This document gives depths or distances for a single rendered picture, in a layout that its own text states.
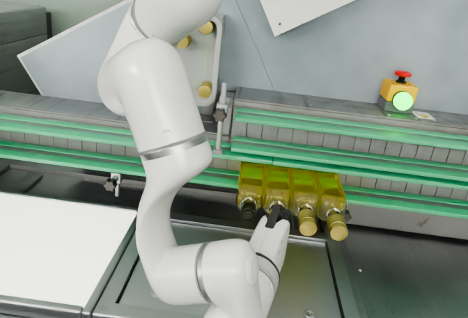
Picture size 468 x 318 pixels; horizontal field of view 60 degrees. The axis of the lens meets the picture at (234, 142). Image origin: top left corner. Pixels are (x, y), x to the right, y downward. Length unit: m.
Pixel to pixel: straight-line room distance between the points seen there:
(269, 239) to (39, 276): 0.44
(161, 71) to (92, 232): 0.57
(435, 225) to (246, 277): 0.78
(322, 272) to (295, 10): 0.59
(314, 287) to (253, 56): 0.59
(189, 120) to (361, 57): 0.72
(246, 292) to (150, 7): 0.37
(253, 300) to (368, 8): 0.79
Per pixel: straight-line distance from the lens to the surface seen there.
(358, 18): 1.11
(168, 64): 0.47
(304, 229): 0.80
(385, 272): 1.04
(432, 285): 1.06
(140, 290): 0.82
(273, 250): 0.63
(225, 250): 0.50
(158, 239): 0.55
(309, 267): 0.92
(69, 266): 0.88
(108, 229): 0.97
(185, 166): 0.46
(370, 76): 1.14
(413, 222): 1.19
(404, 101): 1.07
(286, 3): 1.01
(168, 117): 0.46
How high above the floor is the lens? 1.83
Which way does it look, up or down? 68 degrees down
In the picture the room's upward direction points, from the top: 168 degrees counter-clockwise
